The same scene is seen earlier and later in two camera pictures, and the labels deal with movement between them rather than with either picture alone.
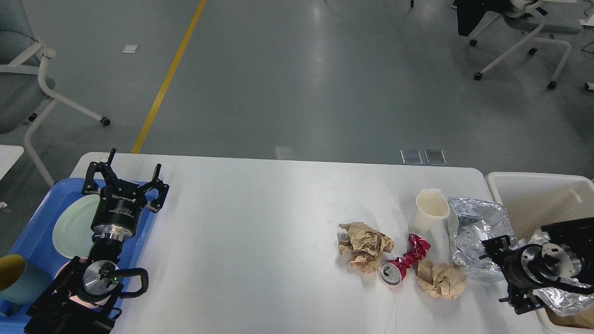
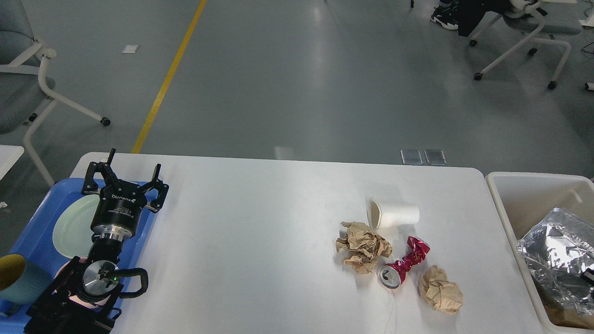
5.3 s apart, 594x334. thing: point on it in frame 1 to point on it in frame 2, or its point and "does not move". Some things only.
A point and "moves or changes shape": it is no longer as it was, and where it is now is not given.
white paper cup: x=430 y=216 to x=382 y=214
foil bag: x=479 y=220 moves or changes shape
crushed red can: x=392 y=271 does not move
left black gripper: x=119 y=209 does not move
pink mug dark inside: x=60 y=269 does not move
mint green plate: x=72 y=234 does not move
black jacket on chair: x=469 y=12 does not move
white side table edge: x=9 y=155 does not move
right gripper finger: x=494 y=247 to x=588 y=275
